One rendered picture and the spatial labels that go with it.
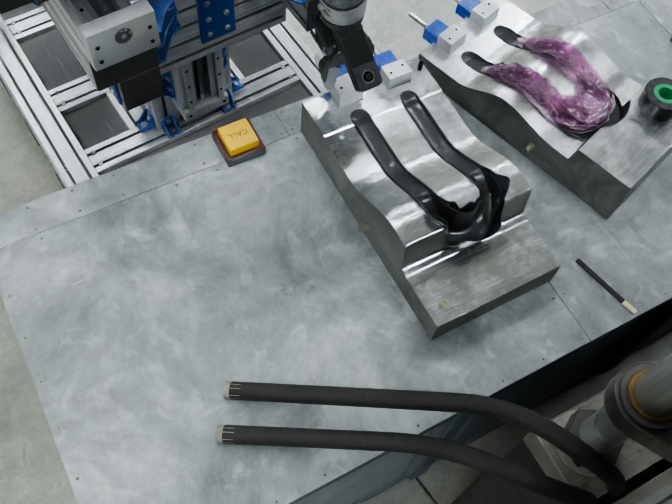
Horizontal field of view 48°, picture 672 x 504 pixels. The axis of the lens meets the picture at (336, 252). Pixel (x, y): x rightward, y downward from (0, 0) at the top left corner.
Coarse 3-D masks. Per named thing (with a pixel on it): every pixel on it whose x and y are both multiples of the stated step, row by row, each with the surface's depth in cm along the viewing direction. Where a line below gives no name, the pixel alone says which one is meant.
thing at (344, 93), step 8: (344, 64) 141; (344, 72) 141; (344, 80) 139; (336, 88) 138; (344, 88) 138; (352, 88) 138; (336, 96) 141; (344, 96) 139; (352, 96) 141; (360, 96) 143; (344, 104) 142
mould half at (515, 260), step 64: (320, 128) 140; (384, 128) 142; (448, 128) 143; (384, 192) 133; (448, 192) 130; (512, 192) 131; (384, 256) 136; (448, 256) 133; (512, 256) 134; (448, 320) 127
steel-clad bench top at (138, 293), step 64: (576, 0) 174; (640, 0) 175; (640, 64) 165; (256, 128) 150; (64, 192) 141; (128, 192) 142; (192, 192) 142; (256, 192) 143; (320, 192) 144; (640, 192) 149; (0, 256) 134; (64, 256) 134; (128, 256) 135; (192, 256) 136; (256, 256) 137; (320, 256) 138; (576, 256) 141; (640, 256) 142; (64, 320) 129; (128, 320) 130; (192, 320) 130; (256, 320) 131; (320, 320) 132; (384, 320) 133; (512, 320) 134; (576, 320) 135; (64, 384) 124; (128, 384) 124; (192, 384) 125; (320, 384) 126; (384, 384) 127; (448, 384) 128; (64, 448) 119; (128, 448) 119; (192, 448) 120; (256, 448) 121; (320, 448) 121
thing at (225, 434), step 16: (224, 432) 119; (240, 432) 118; (256, 432) 118; (272, 432) 118; (288, 432) 118; (304, 432) 117; (320, 432) 117; (336, 432) 117; (352, 432) 117; (368, 432) 117; (384, 432) 117; (336, 448) 117; (352, 448) 116; (368, 448) 116; (384, 448) 116
